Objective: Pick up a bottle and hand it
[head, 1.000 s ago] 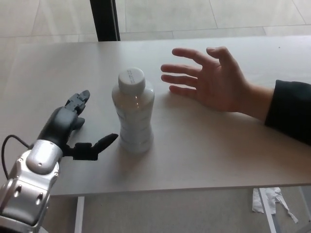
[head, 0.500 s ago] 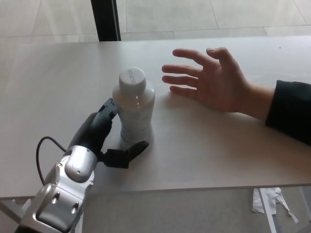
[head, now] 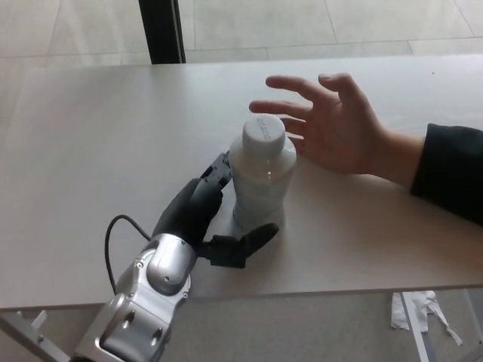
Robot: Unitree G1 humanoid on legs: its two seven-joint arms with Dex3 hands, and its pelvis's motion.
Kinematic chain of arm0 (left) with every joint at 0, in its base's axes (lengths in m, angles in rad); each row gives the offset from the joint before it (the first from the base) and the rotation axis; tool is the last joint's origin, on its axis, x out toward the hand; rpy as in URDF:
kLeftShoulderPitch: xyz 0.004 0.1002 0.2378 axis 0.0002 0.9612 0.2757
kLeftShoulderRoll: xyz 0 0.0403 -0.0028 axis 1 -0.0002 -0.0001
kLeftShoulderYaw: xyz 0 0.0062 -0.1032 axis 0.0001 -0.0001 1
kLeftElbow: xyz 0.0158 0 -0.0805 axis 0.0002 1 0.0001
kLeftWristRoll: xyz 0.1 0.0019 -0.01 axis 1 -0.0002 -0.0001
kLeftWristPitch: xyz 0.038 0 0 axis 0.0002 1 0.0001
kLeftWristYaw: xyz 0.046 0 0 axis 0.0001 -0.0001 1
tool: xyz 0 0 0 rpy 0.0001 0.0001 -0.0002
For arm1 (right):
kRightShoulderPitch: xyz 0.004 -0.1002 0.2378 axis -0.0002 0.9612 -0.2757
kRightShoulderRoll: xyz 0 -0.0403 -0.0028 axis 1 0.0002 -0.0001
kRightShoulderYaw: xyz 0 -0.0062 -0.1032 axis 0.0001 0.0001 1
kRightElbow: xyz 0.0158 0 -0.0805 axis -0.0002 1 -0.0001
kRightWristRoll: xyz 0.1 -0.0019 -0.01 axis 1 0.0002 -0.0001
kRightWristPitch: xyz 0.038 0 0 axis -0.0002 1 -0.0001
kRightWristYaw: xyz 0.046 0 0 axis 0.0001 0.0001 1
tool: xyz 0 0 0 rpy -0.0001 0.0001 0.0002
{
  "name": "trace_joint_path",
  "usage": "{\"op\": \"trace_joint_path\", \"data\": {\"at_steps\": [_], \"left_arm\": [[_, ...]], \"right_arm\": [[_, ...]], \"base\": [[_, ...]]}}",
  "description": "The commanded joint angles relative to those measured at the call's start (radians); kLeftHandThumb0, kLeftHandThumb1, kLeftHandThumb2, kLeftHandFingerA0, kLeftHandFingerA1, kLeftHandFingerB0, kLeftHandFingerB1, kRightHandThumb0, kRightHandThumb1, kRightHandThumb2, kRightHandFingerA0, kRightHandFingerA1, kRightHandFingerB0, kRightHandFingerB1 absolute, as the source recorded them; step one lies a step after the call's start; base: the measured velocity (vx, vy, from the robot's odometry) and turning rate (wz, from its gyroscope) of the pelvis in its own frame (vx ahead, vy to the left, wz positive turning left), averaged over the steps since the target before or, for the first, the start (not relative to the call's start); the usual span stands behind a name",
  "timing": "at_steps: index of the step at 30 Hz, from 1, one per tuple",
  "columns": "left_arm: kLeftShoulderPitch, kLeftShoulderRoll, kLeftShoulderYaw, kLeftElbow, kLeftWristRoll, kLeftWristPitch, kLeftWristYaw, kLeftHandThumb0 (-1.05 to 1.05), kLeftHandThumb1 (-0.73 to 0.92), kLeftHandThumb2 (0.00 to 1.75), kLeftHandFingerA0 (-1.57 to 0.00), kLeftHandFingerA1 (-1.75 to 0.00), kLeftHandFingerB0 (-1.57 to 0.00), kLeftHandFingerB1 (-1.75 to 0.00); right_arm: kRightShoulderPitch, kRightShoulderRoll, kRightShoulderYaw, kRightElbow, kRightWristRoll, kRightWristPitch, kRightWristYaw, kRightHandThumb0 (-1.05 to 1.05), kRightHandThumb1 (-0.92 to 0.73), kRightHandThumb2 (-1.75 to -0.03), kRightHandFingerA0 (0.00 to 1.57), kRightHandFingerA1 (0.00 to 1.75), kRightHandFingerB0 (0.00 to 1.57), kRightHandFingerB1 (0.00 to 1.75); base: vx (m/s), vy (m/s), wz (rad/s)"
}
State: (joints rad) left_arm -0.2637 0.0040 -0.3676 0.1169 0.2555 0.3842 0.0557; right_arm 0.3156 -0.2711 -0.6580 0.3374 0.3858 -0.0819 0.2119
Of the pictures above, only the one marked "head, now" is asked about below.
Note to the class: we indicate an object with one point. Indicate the white slanted table leg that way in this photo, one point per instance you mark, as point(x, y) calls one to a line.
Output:
point(415, 328)

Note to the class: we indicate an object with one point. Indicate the white table frame bracket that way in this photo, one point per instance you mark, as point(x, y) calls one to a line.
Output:
point(35, 320)

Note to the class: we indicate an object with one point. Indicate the white diagonal table brace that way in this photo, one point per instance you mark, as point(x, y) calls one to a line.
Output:
point(30, 339)

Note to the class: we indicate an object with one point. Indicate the white capped plastic bottle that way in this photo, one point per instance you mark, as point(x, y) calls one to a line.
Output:
point(260, 184)

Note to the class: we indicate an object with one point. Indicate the black window frame post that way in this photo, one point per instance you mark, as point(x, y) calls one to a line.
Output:
point(161, 32)

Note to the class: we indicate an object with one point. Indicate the crumpled white paper scrap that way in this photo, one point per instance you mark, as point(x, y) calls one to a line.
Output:
point(399, 313)

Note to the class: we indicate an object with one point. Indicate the person forearm black sleeve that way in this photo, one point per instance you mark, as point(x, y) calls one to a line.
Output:
point(449, 177)

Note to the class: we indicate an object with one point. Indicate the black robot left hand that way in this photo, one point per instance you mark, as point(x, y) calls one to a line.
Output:
point(185, 211)

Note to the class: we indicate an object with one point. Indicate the grey table frame bar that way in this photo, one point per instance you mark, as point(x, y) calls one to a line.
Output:
point(475, 305)

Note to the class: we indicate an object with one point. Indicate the person right hand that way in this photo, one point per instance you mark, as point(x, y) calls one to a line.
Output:
point(339, 128)

